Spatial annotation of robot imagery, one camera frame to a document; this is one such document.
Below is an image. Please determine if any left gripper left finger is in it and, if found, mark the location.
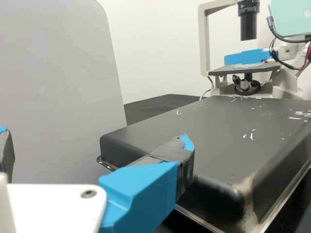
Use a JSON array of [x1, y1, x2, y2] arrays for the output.
[[0, 125, 16, 184]]

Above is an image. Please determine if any cream microscope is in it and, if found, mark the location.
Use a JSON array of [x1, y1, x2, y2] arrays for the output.
[[197, 0, 311, 100]]

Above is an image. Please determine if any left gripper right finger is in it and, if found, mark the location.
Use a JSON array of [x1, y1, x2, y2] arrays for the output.
[[98, 133, 195, 233]]

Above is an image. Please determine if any right wrist camera phone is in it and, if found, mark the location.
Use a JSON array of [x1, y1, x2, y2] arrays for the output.
[[266, 0, 311, 39]]

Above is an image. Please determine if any black cable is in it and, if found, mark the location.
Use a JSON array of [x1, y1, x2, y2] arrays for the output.
[[266, 16, 311, 71]]

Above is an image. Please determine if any black tray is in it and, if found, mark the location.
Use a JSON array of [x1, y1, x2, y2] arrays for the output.
[[96, 95, 311, 233]]

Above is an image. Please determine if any petri dish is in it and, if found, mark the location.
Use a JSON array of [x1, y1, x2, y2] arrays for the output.
[[232, 63, 265, 69]]

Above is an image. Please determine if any white box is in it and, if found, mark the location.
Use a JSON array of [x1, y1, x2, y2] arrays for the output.
[[0, 0, 129, 185]]

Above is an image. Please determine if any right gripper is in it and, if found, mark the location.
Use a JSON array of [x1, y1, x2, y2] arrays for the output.
[[224, 40, 307, 67]]

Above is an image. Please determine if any white cable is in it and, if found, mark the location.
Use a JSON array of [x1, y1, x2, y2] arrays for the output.
[[199, 75, 215, 100]]

